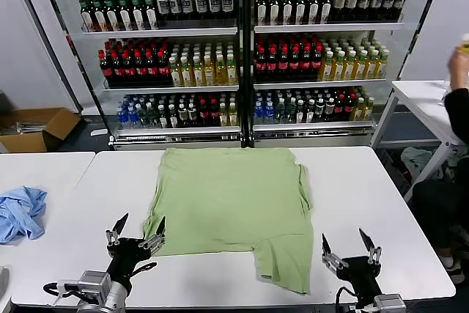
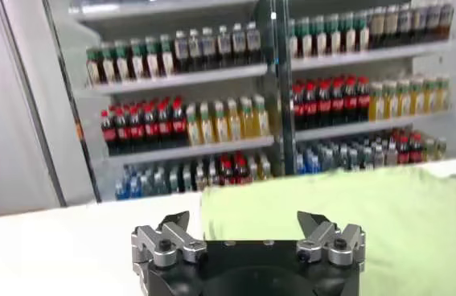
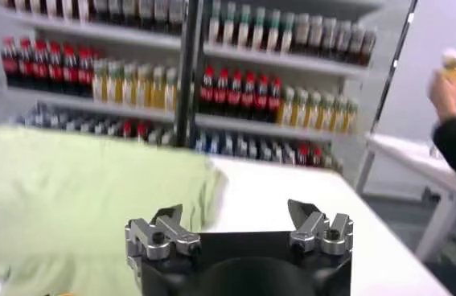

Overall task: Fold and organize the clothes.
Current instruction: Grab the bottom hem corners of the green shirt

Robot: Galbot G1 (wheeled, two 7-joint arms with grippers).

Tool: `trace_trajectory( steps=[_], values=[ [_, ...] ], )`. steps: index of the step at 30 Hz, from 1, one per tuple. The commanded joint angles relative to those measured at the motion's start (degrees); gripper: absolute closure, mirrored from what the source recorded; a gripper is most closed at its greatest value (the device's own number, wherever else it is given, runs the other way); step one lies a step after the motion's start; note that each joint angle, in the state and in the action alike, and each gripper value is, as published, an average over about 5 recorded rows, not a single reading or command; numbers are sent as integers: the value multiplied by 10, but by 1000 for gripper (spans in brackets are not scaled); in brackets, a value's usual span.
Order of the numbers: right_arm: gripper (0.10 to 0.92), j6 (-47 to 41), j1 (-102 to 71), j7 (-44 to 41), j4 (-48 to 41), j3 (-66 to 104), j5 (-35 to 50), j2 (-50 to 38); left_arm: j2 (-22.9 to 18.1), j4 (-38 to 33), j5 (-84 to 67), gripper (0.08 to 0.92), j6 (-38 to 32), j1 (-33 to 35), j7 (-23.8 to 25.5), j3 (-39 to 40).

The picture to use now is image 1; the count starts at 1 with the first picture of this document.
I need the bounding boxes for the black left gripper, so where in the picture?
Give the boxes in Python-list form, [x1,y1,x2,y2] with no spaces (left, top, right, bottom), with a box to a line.
[106,213,167,288]

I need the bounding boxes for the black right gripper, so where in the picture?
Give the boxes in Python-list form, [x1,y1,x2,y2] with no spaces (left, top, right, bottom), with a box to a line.
[322,228,383,303]

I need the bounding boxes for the light green shirt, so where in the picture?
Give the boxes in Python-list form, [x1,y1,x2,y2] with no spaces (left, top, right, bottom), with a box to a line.
[141,147,316,296]

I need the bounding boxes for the person forearm black sleeve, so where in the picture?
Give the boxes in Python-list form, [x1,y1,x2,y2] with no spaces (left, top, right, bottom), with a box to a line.
[444,86,469,147]

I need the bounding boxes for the pale grey clothes pile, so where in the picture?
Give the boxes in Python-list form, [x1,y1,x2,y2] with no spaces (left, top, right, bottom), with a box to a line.
[401,146,446,182]

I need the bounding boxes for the person hand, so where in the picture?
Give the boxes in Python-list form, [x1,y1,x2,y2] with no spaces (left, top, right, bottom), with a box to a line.
[447,48,469,89]

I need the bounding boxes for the white beverage cooler cabinet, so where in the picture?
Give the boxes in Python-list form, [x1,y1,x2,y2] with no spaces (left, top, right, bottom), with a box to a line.
[87,0,246,151]
[245,0,406,150]

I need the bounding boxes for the white black sneaker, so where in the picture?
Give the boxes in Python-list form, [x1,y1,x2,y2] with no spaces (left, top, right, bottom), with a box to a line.
[440,252,466,285]

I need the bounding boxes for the white cooler shelf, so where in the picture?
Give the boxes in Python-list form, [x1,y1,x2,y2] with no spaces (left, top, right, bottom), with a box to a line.
[253,21,405,34]
[81,26,239,39]
[114,125,242,137]
[252,120,375,133]
[102,84,240,93]
[253,78,388,90]

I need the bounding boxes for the crumpled light blue garment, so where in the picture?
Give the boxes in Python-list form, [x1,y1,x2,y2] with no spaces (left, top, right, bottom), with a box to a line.
[0,185,48,244]

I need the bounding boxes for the open cardboard box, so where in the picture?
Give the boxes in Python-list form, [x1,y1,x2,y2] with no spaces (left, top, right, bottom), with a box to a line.
[0,106,82,153]

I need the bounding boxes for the red cap cola bottle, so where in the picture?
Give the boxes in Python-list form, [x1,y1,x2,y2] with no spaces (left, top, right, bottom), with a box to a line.
[134,50,148,86]
[208,98,221,128]
[334,93,346,122]
[98,50,113,86]
[111,50,125,86]
[277,47,290,81]
[122,50,136,86]
[289,47,302,81]
[300,47,313,81]
[266,47,279,81]
[198,99,210,128]
[146,50,160,86]
[311,46,324,81]
[254,47,267,81]
[344,92,356,122]
[158,50,171,86]

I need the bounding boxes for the bundle of metal rods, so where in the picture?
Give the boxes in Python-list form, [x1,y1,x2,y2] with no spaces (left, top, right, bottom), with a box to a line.
[0,122,45,135]

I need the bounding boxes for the white side table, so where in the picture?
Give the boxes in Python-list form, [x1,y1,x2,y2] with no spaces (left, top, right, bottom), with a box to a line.
[369,78,469,204]

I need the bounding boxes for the open glass cooler door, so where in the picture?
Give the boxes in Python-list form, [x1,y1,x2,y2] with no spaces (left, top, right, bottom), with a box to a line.
[10,0,114,145]
[369,0,450,149]

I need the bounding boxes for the green cap dark tea bottle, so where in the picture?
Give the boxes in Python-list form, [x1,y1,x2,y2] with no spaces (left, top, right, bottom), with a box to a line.
[79,0,95,32]
[90,0,107,32]
[295,0,308,25]
[116,0,133,32]
[281,0,295,25]
[143,0,160,31]
[308,0,321,24]
[320,0,333,24]
[130,0,147,31]
[103,0,119,32]
[268,0,281,25]
[255,0,268,25]

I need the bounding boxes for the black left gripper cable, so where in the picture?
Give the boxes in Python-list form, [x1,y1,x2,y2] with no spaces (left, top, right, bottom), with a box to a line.
[130,261,158,279]

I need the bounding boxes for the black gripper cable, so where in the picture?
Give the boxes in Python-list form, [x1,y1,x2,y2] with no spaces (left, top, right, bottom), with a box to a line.
[130,261,158,279]
[336,286,359,310]

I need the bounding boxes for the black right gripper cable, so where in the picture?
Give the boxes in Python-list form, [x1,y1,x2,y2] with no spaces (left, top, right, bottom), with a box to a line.
[336,286,359,310]

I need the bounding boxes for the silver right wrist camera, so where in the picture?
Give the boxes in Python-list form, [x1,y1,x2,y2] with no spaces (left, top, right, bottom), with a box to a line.
[373,293,407,313]

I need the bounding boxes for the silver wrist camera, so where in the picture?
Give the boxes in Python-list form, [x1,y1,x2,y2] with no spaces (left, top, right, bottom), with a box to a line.
[373,293,407,313]
[78,270,111,303]

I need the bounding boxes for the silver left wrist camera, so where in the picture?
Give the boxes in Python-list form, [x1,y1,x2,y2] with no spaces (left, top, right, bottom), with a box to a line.
[78,270,111,303]

